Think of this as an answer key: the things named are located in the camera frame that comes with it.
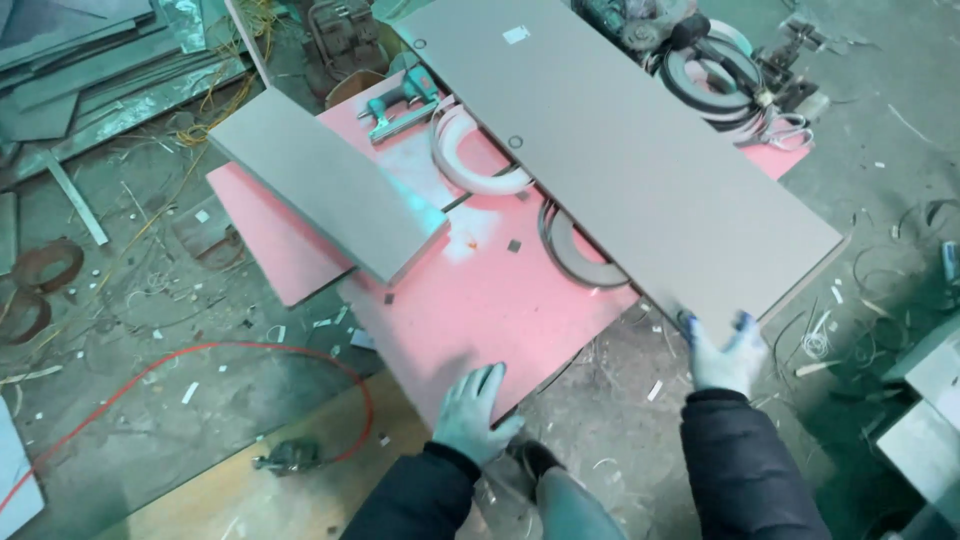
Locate person's right hand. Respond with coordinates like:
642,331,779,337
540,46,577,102
678,309,771,400

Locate green hose fitting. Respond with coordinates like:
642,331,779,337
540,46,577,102
251,438,325,477

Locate long grey board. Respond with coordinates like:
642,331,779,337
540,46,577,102
391,0,852,348

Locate stack of grey boards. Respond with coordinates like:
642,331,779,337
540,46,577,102
874,315,960,540

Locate dark machine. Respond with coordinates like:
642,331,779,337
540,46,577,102
303,0,391,99

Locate short grey board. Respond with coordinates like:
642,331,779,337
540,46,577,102
207,87,451,287

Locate edge trimmer tool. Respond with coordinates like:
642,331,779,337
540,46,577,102
753,16,830,121

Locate heap of grey panels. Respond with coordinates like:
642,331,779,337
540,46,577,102
0,0,252,189

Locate person's shoe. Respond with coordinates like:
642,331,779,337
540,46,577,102
505,438,567,505

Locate person's leg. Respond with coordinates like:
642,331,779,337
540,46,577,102
534,466,628,540

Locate teal nail gun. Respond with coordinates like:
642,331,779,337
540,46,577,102
357,64,444,146

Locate grey edge banding roll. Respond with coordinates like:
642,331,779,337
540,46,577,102
537,198,631,291

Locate brown tape roll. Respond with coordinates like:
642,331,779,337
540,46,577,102
0,288,54,348
10,238,85,295

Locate plywood sheet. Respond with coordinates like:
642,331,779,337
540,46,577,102
93,369,496,540

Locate red air hose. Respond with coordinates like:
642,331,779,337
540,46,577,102
0,341,375,515

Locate green power tool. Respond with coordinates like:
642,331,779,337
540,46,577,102
571,0,712,54

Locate white panel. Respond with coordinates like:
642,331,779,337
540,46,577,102
0,396,46,538

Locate pink work table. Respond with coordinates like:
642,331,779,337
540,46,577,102
205,69,813,430

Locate dark edge banding roll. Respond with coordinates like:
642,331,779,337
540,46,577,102
654,19,766,125

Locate white edge banding roll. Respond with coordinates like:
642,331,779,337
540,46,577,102
429,95,535,198

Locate person's left hand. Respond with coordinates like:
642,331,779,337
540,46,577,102
432,362,526,468

